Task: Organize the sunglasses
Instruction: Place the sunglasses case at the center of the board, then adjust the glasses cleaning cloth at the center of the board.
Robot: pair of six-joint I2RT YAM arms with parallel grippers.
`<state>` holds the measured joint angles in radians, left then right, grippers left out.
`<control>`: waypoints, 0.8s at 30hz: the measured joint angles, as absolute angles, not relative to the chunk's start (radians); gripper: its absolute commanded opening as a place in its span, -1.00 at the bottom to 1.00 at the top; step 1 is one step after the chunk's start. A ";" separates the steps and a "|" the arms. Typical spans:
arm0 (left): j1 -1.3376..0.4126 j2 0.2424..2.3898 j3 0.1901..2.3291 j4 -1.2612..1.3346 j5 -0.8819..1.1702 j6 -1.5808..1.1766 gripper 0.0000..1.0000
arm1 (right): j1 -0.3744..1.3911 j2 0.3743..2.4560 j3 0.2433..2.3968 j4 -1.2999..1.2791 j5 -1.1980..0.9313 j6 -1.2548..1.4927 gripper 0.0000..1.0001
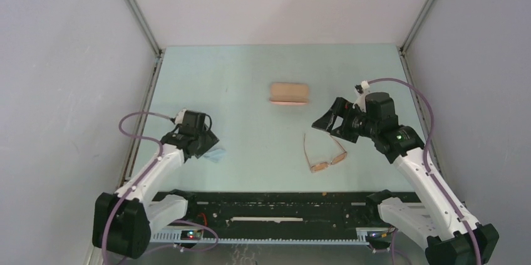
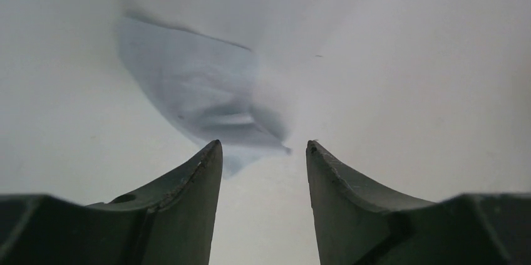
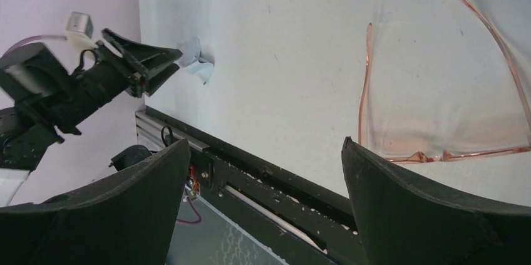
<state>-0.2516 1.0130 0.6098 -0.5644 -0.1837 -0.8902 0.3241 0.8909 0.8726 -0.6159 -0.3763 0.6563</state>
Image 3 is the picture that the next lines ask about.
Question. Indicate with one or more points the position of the orange tinted sunglasses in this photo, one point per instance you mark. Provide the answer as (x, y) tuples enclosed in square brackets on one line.
[(445, 93)]

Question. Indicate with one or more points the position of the aluminium extrusion rail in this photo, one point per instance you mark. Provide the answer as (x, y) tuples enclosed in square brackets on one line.
[(155, 134)]

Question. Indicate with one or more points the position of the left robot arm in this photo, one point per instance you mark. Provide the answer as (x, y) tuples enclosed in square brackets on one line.
[(49, 101)]

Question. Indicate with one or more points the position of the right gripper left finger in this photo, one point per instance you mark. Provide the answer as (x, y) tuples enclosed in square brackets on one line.
[(124, 218)]

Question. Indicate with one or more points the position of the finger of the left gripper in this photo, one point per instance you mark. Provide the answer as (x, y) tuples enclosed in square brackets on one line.
[(157, 77), (144, 58)]

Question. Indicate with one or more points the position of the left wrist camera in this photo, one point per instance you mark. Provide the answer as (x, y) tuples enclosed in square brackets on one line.
[(79, 31)]

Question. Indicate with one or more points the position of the light blue cleaning cloth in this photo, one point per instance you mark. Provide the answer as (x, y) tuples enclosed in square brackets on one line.
[(192, 62)]

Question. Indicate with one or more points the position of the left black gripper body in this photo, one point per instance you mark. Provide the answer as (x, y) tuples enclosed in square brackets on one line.
[(91, 89)]

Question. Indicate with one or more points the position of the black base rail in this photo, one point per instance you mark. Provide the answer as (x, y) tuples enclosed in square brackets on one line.
[(300, 221)]

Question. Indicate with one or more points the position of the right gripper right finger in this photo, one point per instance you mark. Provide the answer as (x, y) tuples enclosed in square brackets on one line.
[(406, 218)]

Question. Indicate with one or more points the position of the left controller board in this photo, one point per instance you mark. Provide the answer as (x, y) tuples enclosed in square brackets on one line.
[(192, 185)]

